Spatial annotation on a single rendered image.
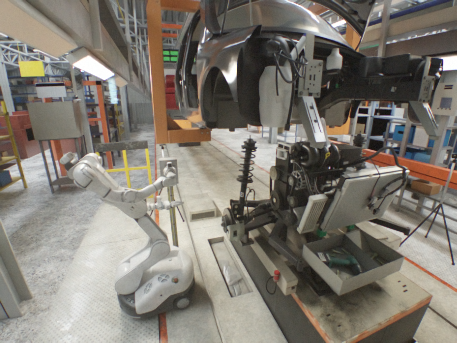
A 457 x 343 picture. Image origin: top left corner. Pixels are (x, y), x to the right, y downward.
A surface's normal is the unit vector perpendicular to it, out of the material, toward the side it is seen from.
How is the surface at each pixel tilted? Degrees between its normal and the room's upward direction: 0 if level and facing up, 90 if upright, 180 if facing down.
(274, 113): 90
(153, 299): 90
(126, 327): 0
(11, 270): 90
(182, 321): 0
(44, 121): 90
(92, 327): 0
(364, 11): 114
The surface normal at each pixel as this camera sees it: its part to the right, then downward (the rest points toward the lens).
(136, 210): 0.36, 0.32
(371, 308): 0.00, -0.95
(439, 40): -0.95, 0.10
